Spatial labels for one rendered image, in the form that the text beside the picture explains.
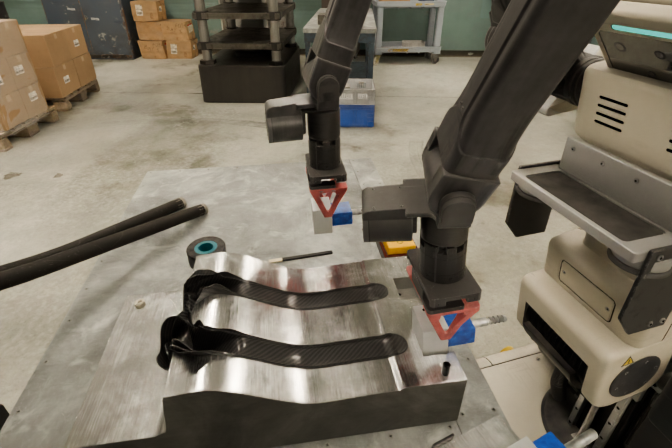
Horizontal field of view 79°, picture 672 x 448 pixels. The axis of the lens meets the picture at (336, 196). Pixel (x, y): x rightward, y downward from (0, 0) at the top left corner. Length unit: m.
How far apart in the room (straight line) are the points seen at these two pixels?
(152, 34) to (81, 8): 1.01
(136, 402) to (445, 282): 0.43
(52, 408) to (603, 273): 0.90
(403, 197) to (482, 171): 0.10
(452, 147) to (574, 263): 0.54
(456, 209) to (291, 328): 0.33
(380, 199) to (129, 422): 0.42
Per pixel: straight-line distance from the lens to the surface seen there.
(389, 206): 0.46
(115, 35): 7.53
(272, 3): 4.49
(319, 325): 0.65
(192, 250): 0.92
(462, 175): 0.40
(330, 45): 0.65
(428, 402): 0.62
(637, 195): 0.74
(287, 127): 0.68
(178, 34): 7.23
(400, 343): 0.63
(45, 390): 0.81
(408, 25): 7.09
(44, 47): 5.04
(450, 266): 0.52
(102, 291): 0.94
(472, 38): 7.30
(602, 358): 0.86
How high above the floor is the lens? 1.36
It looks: 30 degrees down
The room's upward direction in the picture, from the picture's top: straight up
